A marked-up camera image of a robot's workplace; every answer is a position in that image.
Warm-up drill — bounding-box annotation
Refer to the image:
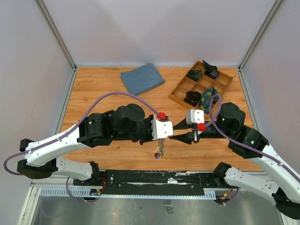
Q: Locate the folded blue cloth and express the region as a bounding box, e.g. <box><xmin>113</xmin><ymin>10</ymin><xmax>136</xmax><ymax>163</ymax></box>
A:
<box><xmin>120</xmin><ymin>63</ymin><xmax>165</xmax><ymax>96</ymax></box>

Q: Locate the black orange rolled tie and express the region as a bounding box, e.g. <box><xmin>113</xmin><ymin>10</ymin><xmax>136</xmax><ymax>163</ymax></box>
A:
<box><xmin>184</xmin><ymin>91</ymin><xmax>202</xmax><ymax>107</ymax></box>

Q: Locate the dark navy rolled tie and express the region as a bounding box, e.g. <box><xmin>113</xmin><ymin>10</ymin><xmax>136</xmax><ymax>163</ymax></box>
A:
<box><xmin>202</xmin><ymin>60</ymin><xmax>220</xmax><ymax>80</ymax></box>

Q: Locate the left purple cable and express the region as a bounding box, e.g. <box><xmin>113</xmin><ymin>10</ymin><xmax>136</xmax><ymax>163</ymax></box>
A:
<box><xmin>3</xmin><ymin>91</ymin><xmax>168</xmax><ymax>175</ymax></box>

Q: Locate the blue yellow floral tie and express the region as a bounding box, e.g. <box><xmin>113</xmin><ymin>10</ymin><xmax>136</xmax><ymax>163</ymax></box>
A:
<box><xmin>199</xmin><ymin>87</ymin><xmax>218</xmax><ymax>114</ymax></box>

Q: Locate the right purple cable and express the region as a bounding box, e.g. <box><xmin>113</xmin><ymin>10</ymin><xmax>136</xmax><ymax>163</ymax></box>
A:
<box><xmin>196</xmin><ymin>93</ymin><xmax>300</xmax><ymax>183</ymax></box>

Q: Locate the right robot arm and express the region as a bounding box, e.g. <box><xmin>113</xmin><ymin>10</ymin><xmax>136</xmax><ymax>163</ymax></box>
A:
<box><xmin>172</xmin><ymin>102</ymin><xmax>300</xmax><ymax>220</ymax></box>

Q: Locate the metal key organizer red handle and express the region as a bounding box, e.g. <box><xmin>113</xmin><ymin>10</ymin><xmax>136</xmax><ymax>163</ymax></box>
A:
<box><xmin>154</xmin><ymin>138</ymin><xmax>165</xmax><ymax>159</ymax></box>

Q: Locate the dark green rolled tie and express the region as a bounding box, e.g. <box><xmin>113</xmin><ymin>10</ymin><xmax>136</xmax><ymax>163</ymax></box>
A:
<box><xmin>186</xmin><ymin>69</ymin><xmax>203</xmax><ymax>82</ymax></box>

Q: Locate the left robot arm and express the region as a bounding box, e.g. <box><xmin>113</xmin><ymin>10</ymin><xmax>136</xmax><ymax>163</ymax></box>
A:
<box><xmin>17</xmin><ymin>104</ymin><xmax>155</xmax><ymax>186</ymax></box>

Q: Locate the wooden compartment tray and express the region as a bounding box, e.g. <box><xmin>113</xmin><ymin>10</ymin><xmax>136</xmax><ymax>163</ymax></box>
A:
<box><xmin>169</xmin><ymin>61</ymin><xmax>233</xmax><ymax>109</ymax></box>

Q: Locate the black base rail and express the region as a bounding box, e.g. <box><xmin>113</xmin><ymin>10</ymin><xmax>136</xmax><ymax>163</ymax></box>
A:
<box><xmin>73</xmin><ymin>170</ymin><xmax>231</xmax><ymax>196</ymax></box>

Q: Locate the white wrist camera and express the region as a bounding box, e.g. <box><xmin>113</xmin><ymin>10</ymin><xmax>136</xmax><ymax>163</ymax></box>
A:
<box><xmin>186</xmin><ymin>109</ymin><xmax>204</xmax><ymax>125</ymax></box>
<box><xmin>151</xmin><ymin>120</ymin><xmax>173</xmax><ymax>141</ymax></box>

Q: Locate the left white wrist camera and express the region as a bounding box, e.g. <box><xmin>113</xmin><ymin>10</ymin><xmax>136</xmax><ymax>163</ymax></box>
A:
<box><xmin>151</xmin><ymin>120</ymin><xmax>173</xmax><ymax>141</ymax></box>

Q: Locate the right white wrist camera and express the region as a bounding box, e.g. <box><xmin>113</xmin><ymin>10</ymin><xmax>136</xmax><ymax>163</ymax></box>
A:
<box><xmin>186</xmin><ymin>109</ymin><xmax>204</xmax><ymax>125</ymax></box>

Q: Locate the purple cable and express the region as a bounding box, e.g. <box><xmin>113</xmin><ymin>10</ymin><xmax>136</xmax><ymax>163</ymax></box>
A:
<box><xmin>196</xmin><ymin>93</ymin><xmax>300</xmax><ymax>183</ymax></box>
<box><xmin>3</xmin><ymin>91</ymin><xmax>168</xmax><ymax>175</ymax></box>

